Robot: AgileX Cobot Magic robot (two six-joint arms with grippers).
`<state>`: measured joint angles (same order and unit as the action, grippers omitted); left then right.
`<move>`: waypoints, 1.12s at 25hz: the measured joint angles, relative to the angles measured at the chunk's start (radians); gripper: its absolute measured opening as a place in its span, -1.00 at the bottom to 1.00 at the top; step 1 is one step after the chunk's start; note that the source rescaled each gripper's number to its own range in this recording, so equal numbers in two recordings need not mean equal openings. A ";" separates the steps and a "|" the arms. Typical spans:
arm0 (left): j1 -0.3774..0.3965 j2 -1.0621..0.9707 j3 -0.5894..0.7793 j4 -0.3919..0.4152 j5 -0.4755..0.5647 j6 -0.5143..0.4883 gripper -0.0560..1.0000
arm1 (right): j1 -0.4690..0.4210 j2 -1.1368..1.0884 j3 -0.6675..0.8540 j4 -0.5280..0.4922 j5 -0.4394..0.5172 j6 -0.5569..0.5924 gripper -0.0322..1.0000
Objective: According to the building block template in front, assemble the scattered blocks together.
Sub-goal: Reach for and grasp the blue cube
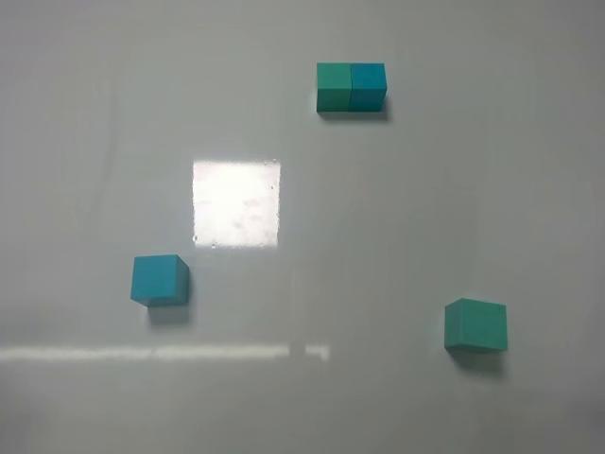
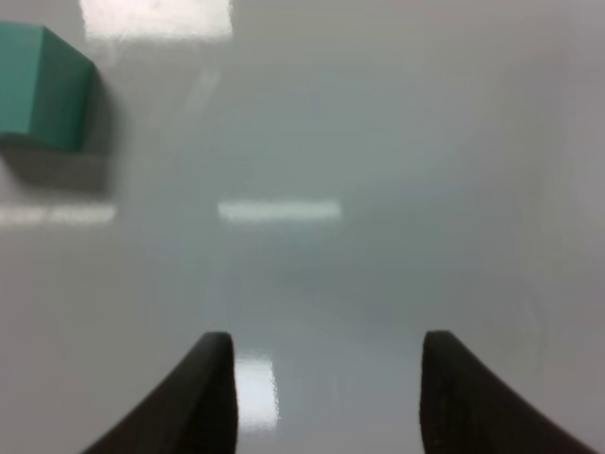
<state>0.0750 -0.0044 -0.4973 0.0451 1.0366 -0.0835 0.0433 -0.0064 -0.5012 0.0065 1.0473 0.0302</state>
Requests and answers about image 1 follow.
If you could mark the green template cube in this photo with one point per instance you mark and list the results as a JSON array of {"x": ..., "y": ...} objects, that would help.
[{"x": 334, "y": 87}]

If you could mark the blue template cube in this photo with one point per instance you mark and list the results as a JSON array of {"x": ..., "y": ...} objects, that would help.
[{"x": 369, "y": 86}]

